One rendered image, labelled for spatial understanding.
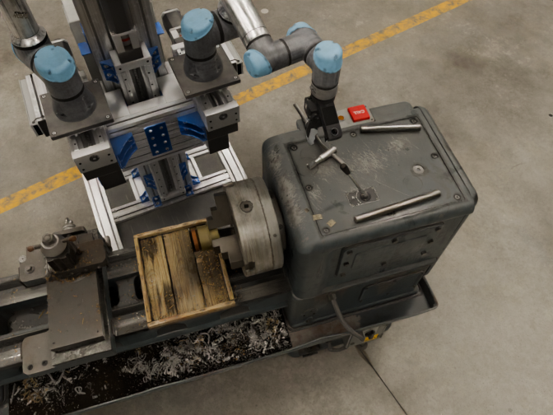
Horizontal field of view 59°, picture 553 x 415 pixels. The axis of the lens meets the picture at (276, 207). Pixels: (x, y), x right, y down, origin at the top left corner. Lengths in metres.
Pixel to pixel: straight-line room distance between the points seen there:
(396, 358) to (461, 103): 1.87
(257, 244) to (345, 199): 0.30
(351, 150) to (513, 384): 1.64
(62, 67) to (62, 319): 0.81
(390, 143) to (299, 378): 1.36
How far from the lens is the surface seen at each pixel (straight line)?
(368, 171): 1.57
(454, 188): 1.61
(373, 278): 1.82
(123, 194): 2.85
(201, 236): 1.58
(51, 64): 1.80
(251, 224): 1.47
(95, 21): 1.92
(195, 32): 1.81
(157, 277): 1.81
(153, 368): 2.05
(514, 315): 2.95
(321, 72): 1.33
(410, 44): 4.03
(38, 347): 1.82
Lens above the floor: 2.51
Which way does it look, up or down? 59 degrees down
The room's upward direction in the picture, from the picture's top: 2 degrees clockwise
